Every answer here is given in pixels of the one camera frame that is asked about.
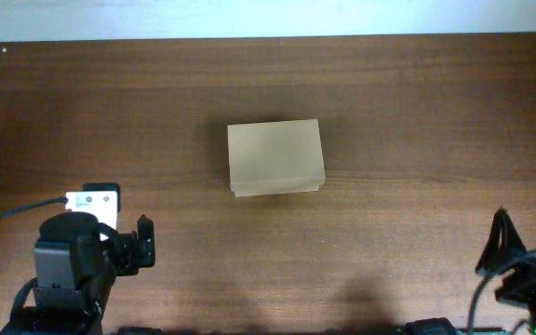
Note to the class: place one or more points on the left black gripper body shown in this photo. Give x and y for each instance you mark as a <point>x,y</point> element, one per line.
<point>129,251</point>

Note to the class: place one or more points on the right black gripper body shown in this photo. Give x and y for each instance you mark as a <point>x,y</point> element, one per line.
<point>514,273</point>

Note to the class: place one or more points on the cardboard box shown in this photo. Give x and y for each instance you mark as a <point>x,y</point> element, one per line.
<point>282,157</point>

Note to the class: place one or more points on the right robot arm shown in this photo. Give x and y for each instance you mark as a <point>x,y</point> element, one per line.
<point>442,326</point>

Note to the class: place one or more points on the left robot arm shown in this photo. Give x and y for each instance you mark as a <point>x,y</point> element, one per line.
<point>77,259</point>

